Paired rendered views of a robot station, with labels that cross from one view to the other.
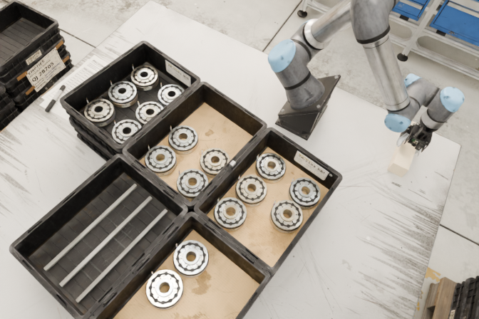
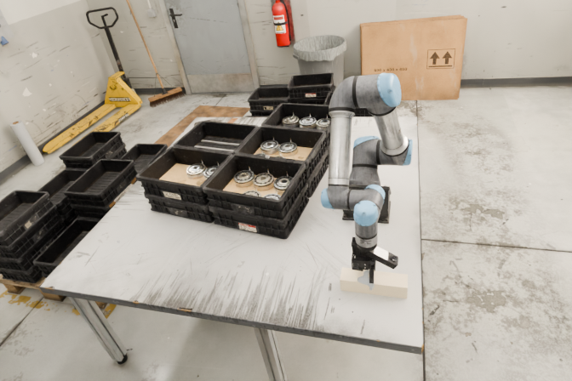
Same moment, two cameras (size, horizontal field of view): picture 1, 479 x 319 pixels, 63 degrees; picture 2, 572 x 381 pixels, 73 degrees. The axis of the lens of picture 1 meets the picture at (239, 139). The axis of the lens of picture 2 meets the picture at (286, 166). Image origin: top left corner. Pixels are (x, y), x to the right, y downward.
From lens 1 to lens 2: 1.72 m
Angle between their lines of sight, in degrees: 62
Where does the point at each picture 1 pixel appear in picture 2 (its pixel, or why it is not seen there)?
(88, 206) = (235, 139)
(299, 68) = (360, 153)
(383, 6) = (340, 89)
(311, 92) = (355, 175)
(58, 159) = not seen: hidden behind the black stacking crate
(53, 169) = not seen: hidden behind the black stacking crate
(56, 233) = (219, 138)
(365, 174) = (328, 262)
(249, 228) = (239, 190)
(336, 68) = not seen: outside the picture
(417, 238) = (278, 309)
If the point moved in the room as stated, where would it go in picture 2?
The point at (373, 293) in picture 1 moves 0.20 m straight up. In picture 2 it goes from (222, 283) to (210, 249)
